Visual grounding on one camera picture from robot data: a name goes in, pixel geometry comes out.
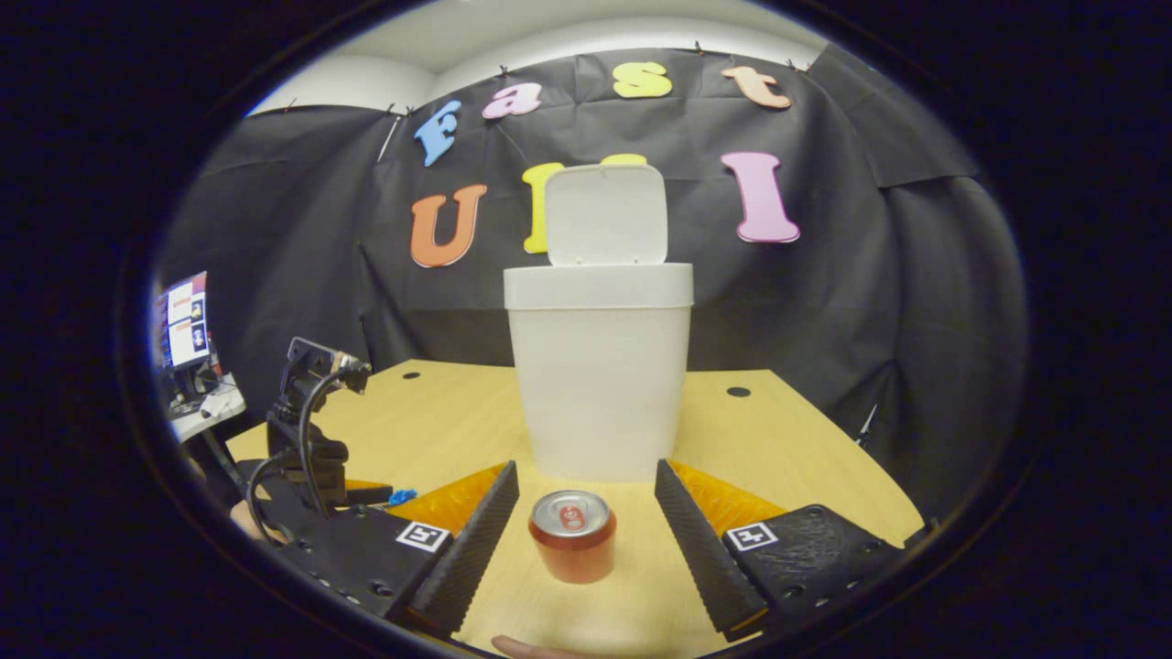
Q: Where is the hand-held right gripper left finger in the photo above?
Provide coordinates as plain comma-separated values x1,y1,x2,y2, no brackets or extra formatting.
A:
266,460,520,640

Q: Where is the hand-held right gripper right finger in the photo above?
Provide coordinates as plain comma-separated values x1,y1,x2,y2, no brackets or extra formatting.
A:
652,459,907,643

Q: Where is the red pop can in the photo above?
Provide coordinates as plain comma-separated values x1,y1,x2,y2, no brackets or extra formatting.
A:
527,490,618,585

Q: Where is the white desktop garbage bin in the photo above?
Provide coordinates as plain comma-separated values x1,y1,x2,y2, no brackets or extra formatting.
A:
503,163,695,483

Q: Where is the wooden desktop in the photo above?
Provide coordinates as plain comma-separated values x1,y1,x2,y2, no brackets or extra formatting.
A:
224,359,926,659

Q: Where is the white side table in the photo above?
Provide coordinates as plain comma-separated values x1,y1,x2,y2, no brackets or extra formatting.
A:
169,380,248,445

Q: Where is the computer monitor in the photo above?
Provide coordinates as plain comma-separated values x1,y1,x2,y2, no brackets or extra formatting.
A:
151,272,212,372

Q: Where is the black backdrop cloth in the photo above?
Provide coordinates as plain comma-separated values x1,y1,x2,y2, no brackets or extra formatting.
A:
156,41,1031,523

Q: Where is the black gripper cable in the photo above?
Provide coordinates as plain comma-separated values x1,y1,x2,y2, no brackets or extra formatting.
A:
245,369,349,543

